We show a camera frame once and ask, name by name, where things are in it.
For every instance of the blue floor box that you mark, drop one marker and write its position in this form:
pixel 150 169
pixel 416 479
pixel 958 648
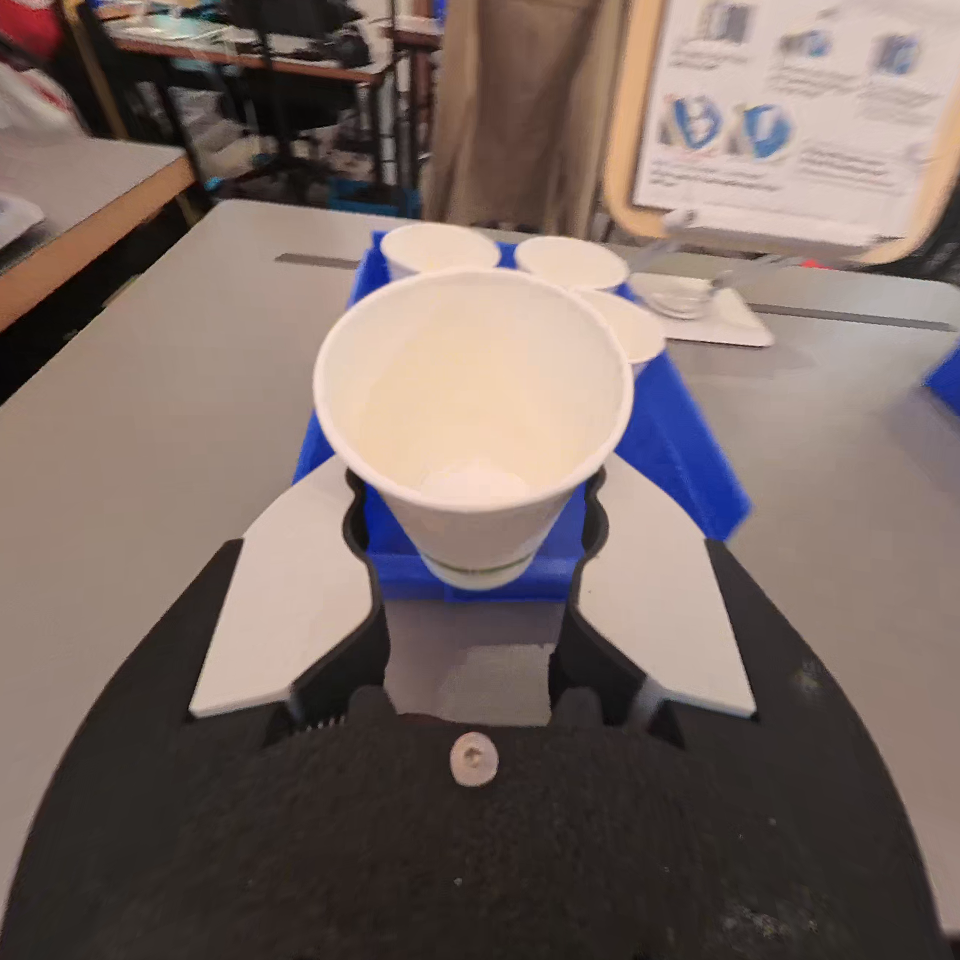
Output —
pixel 375 199

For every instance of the brown-topped metal-leg table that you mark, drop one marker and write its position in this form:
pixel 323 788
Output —
pixel 315 69

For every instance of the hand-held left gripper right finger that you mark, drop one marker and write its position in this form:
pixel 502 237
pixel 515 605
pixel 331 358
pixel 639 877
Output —
pixel 660 607

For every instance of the printed instruction sheet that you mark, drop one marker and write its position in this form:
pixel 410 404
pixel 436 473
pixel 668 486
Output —
pixel 787 97

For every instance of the wooden display board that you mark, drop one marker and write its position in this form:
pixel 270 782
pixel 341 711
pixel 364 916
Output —
pixel 619 150

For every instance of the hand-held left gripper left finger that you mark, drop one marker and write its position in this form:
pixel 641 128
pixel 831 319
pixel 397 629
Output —
pixel 285 607

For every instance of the blue plastic bin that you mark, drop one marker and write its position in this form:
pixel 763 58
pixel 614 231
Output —
pixel 946 386
pixel 675 450

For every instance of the grey tray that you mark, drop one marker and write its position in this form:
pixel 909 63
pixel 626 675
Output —
pixel 19 221

